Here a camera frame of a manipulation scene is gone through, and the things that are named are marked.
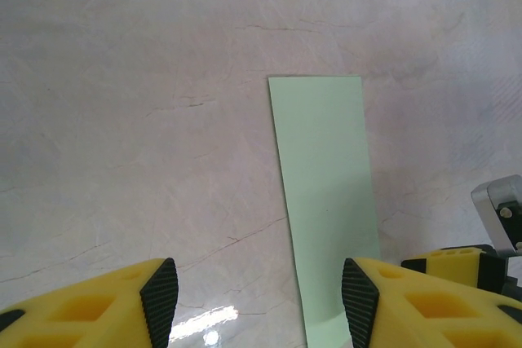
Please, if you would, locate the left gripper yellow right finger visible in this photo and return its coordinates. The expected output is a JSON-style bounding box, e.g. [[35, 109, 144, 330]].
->
[[341, 257, 522, 348]]

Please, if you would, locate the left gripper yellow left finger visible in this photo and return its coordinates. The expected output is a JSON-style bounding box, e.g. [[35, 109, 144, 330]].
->
[[0, 257, 179, 348]]

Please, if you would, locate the light green paper sheet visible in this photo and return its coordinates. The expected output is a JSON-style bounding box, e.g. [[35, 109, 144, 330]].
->
[[268, 74, 380, 348]]

